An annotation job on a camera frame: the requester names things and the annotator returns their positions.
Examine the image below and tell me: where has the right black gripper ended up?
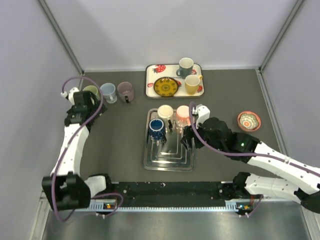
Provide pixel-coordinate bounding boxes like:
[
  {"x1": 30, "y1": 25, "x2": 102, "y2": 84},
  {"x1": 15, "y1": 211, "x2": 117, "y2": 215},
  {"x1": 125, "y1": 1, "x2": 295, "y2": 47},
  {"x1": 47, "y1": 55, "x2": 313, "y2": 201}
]
[{"x1": 180, "y1": 122, "x2": 225, "y2": 153}]

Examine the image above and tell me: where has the pink mug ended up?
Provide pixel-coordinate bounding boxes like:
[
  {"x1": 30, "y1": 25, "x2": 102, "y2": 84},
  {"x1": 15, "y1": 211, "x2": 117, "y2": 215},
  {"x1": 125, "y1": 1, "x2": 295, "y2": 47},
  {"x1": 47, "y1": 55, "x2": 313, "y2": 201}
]
[{"x1": 175, "y1": 105, "x2": 191, "y2": 128}]

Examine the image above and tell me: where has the dark blue mug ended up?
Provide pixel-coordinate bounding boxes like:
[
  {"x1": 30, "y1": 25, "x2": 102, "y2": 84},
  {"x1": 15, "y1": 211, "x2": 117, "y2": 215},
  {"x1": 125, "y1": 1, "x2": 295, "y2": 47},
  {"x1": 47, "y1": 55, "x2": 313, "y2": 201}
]
[{"x1": 148, "y1": 118, "x2": 167, "y2": 143}]

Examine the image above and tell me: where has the cream white mug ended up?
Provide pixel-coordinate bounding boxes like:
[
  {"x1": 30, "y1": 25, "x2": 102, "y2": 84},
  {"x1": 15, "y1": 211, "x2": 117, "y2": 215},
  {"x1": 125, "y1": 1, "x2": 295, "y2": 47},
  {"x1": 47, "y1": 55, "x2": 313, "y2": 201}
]
[{"x1": 157, "y1": 104, "x2": 174, "y2": 133}]

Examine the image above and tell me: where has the mauve purple mug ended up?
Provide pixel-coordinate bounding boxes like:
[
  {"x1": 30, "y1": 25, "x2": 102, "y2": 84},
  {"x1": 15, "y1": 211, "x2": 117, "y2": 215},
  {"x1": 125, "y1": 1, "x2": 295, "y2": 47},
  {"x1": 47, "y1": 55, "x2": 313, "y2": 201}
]
[{"x1": 117, "y1": 81, "x2": 135, "y2": 103}]

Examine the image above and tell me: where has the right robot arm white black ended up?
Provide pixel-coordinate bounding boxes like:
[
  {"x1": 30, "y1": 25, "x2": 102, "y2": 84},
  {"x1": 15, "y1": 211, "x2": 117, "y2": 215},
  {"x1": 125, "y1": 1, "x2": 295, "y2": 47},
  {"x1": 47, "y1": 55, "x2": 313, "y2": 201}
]
[{"x1": 181, "y1": 117, "x2": 320, "y2": 213}]

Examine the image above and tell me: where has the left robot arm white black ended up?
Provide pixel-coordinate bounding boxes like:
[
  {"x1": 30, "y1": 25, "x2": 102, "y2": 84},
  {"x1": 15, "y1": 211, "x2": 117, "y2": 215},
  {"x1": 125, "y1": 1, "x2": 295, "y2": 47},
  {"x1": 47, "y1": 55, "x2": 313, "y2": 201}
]
[{"x1": 41, "y1": 87, "x2": 114, "y2": 211}]

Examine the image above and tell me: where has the light green mug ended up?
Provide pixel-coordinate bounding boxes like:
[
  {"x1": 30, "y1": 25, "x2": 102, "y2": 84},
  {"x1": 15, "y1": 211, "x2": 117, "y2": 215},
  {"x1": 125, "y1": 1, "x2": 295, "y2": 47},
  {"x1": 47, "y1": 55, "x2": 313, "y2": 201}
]
[{"x1": 82, "y1": 85, "x2": 101, "y2": 100}]

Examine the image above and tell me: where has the light blue mug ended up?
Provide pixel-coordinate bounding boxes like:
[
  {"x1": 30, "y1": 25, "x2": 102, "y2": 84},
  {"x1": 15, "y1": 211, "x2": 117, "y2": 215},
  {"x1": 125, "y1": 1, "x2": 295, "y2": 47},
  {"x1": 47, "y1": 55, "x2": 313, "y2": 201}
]
[{"x1": 100, "y1": 83, "x2": 118, "y2": 104}]

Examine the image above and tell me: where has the yellow mug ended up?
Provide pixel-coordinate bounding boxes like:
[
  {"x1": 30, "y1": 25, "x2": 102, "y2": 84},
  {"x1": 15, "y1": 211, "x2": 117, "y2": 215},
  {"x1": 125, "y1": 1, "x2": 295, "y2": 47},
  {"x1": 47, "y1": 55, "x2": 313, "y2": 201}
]
[{"x1": 185, "y1": 74, "x2": 203, "y2": 95}]

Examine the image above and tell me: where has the grey green mug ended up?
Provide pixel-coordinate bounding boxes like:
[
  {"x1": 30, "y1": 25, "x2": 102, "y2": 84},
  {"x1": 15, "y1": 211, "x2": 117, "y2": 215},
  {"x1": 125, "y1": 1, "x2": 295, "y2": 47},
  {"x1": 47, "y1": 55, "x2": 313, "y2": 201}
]
[{"x1": 176, "y1": 57, "x2": 194, "y2": 79}]

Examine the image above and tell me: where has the silver metal tray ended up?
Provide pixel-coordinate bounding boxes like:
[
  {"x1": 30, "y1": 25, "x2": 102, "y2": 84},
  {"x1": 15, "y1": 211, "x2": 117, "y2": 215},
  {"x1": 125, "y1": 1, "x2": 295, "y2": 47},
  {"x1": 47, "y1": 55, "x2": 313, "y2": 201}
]
[{"x1": 143, "y1": 108, "x2": 196, "y2": 172}]

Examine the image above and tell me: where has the yellow patterned plate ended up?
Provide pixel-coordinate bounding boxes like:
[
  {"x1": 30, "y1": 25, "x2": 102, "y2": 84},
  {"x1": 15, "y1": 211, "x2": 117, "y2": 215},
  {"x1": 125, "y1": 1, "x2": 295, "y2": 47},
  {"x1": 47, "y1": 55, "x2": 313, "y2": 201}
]
[{"x1": 153, "y1": 77, "x2": 179, "y2": 98}]

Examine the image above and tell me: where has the pink patterned bowl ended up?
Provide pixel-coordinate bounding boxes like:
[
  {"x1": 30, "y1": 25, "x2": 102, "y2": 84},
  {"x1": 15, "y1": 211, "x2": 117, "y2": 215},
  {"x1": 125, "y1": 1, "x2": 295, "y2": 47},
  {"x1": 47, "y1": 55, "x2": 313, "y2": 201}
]
[{"x1": 237, "y1": 111, "x2": 261, "y2": 132}]

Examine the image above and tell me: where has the strawberry pattern white tray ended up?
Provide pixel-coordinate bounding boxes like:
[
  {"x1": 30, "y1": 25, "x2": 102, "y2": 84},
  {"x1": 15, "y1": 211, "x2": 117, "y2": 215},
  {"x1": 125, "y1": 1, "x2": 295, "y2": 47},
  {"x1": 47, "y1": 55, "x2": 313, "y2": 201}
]
[{"x1": 145, "y1": 64, "x2": 205, "y2": 99}]

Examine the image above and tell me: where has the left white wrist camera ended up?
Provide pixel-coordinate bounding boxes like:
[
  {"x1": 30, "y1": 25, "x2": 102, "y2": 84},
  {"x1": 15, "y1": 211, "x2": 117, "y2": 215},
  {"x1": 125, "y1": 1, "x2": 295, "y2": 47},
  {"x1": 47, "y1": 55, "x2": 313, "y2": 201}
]
[{"x1": 60, "y1": 87, "x2": 80, "y2": 105}]

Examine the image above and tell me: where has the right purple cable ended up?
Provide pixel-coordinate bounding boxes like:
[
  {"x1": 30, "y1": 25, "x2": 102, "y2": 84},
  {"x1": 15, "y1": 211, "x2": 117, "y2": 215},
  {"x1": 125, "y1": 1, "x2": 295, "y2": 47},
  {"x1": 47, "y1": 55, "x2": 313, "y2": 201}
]
[{"x1": 188, "y1": 100, "x2": 320, "y2": 177}]

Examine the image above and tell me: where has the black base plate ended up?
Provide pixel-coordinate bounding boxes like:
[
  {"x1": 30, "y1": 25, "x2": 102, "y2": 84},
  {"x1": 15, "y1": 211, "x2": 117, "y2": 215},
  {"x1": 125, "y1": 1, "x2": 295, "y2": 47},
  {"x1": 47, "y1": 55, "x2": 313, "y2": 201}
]
[{"x1": 94, "y1": 181, "x2": 251, "y2": 208}]

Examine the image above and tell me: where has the grey slotted cable duct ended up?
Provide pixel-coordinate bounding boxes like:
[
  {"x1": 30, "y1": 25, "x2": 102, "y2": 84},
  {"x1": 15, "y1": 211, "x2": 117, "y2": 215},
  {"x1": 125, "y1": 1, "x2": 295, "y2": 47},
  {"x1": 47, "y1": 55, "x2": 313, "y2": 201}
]
[{"x1": 84, "y1": 201, "x2": 252, "y2": 213}]

